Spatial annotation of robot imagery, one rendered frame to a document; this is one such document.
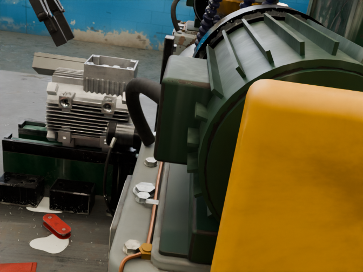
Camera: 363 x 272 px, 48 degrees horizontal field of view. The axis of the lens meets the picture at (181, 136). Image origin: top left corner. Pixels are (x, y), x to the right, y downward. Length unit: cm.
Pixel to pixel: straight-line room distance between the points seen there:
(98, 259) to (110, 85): 40
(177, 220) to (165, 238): 3
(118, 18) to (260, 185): 642
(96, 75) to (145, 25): 560
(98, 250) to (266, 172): 74
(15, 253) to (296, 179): 78
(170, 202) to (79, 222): 61
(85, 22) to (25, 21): 93
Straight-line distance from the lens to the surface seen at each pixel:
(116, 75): 99
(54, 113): 101
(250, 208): 23
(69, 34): 114
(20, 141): 110
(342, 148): 22
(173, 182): 45
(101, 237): 97
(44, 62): 132
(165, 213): 40
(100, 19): 666
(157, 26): 657
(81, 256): 92
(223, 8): 93
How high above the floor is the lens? 140
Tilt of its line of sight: 24 degrees down
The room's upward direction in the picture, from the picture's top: 8 degrees clockwise
